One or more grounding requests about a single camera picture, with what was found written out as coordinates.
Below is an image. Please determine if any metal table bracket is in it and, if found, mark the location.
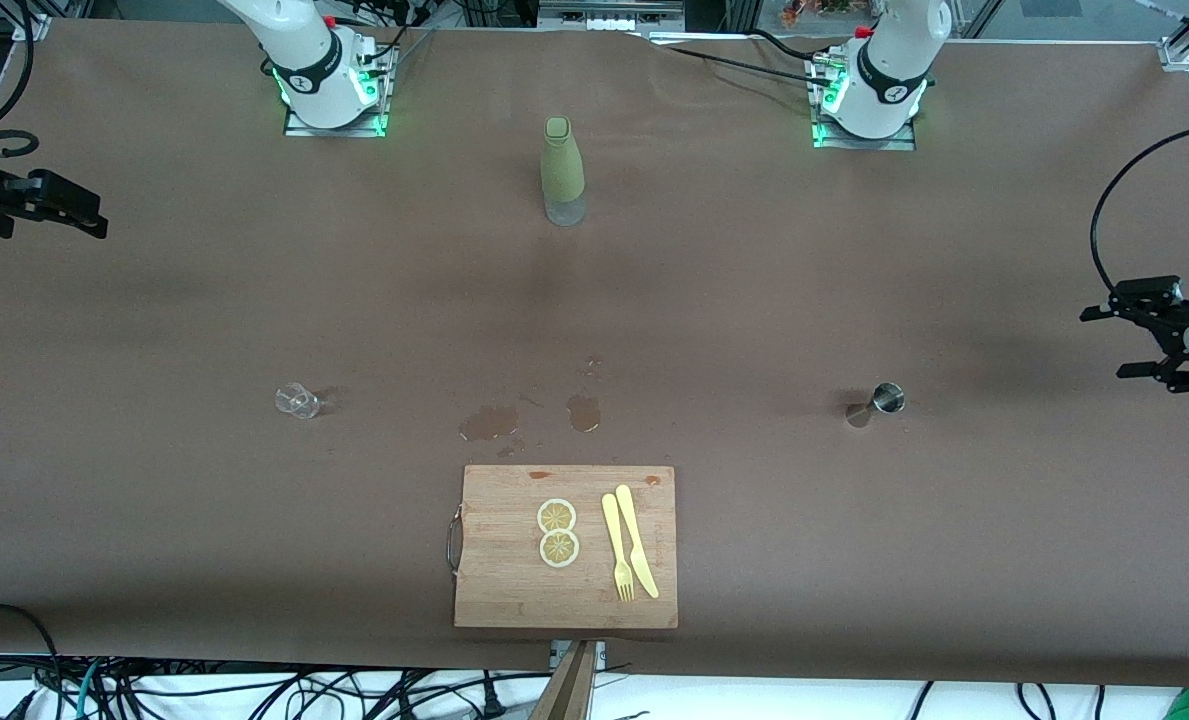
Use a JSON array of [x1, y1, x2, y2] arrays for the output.
[[550, 640, 608, 673]]

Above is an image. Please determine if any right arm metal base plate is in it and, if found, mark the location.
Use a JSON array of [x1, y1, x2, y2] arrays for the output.
[[284, 45, 392, 138]]

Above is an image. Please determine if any black floor cable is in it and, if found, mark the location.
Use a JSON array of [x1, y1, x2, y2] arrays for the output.
[[0, 603, 63, 720]]

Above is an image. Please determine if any black cable on table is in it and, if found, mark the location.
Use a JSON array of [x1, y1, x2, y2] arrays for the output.
[[644, 38, 837, 93]]

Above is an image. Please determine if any brown table cover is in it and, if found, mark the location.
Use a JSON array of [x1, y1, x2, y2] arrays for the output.
[[0, 18, 1189, 691]]

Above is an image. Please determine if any wooden post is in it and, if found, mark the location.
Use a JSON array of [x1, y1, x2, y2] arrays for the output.
[[532, 640, 596, 720]]

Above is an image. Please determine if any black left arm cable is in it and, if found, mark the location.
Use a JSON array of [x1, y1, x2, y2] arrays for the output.
[[1090, 118, 1189, 291]]

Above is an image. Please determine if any steel jigger measuring cup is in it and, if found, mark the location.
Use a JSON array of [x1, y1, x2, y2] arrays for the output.
[[845, 382, 906, 429]]

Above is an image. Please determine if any teal floor cable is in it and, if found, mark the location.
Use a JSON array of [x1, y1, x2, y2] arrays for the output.
[[49, 665, 125, 720]]

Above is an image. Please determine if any clear glass cup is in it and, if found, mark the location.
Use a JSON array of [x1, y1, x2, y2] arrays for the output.
[[274, 381, 322, 421]]

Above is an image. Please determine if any grey metal rack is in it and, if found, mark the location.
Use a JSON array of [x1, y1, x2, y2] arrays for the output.
[[539, 0, 685, 33]]

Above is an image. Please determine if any yellow plastic fork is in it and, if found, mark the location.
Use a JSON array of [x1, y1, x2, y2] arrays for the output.
[[601, 492, 636, 603]]

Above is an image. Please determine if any wooden cutting board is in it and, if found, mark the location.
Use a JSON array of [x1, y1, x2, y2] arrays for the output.
[[446, 464, 679, 631]]

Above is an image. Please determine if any yellow plastic knife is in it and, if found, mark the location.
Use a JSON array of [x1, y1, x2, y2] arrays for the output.
[[615, 484, 660, 599]]

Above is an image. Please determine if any green sleeved glass bottle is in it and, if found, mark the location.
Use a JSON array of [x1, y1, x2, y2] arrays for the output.
[[540, 116, 587, 227]]

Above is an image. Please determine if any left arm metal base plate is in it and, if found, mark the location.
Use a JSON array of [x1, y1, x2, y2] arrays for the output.
[[811, 55, 918, 151]]

